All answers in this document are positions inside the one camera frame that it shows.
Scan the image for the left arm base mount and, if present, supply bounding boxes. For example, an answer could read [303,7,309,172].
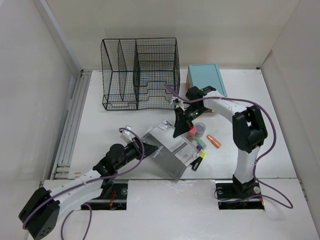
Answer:
[81,180,129,211]

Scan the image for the wrist white camera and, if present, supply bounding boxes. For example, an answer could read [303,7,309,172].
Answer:
[119,125,135,144]
[169,96,185,111]

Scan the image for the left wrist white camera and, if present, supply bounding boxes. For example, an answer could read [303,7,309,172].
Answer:
[119,125,135,144]

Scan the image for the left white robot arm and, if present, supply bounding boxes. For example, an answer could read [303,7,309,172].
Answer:
[18,138,158,240]

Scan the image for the teal drawer box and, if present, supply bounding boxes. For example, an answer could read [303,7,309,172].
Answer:
[185,63,227,100]

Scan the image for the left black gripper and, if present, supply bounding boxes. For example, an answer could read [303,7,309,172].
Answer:
[114,136,157,170]

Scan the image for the aluminium rail frame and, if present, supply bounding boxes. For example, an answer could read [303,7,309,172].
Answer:
[48,69,92,180]

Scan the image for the yellow cap highlighter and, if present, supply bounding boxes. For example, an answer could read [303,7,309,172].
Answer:
[191,151,206,171]

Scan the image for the black wire mesh desk organizer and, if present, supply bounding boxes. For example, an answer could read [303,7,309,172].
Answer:
[100,37,181,111]

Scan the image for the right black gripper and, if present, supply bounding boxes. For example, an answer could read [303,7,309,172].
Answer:
[171,104,209,138]

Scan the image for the pink cap glitter bottle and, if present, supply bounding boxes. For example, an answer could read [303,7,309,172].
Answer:
[187,126,197,140]

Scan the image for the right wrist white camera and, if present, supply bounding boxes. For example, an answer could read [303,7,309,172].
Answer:
[169,96,185,111]

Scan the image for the orange mini highlighter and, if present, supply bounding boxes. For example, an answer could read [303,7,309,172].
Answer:
[206,134,222,149]

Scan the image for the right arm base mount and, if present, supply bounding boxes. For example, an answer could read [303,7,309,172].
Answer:
[214,181,265,210]

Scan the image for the grey setup guide booklet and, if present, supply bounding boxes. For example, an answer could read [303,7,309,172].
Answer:
[142,120,201,180]

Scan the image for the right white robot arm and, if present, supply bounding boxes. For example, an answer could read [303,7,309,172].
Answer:
[170,86,268,200]

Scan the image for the clear jar of paper clips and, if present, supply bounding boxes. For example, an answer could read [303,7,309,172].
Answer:
[195,122,206,138]

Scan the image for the green mini highlighter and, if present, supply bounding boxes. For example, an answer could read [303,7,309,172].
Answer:
[195,138,207,149]

